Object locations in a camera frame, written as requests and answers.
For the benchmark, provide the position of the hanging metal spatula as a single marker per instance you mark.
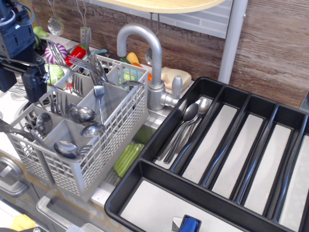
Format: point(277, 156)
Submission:
point(85, 31)

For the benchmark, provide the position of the yellow toy fruit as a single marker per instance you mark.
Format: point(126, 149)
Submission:
point(132, 58)

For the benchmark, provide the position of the silver toy faucet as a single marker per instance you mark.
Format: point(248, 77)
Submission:
point(157, 98)

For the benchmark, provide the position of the blue object at bottom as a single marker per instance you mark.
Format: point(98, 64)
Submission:
point(185, 224)

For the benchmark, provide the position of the large steel spoon front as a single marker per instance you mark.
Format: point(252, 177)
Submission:
point(67, 150)

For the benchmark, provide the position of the black cutlery tray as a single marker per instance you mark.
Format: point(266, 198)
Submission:
point(244, 169)

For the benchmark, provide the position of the yellow toy at corner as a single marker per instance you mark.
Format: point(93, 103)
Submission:
point(22, 222)

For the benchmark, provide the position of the steel spoon middle basket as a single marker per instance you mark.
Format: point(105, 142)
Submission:
point(82, 114)

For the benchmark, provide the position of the tall steel fork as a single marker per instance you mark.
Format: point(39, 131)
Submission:
point(98, 76)

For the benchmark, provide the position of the steel fork leaning back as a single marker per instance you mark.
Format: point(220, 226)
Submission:
point(57, 54)

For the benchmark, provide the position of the steel spoon lower basket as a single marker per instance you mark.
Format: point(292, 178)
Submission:
point(93, 130)

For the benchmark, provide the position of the steel spoon basket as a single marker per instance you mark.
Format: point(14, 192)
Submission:
point(93, 130)
point(82, 114)

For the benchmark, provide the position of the red toy pepper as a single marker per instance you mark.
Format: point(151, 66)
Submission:
point(78, 52)

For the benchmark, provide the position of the grey metal post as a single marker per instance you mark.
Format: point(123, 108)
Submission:
point(237, 16)

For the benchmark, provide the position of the dark steel spoon in tray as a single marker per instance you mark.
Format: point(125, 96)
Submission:
point(189, 115)

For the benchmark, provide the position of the small steel spoon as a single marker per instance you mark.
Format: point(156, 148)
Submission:
point(44, 124)

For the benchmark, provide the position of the purple striped toy ball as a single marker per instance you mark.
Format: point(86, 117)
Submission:
point(49, 56)

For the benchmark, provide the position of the green toy cabbage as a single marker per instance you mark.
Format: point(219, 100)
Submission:
point(55, 73)

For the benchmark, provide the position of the hanging slotted ladle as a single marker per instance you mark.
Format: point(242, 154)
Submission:
point(55, 24)

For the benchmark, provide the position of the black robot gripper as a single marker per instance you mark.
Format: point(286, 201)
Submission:
point(17, 53)

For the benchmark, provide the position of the wooden round shelf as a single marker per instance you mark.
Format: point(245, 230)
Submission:
point(166, 6)

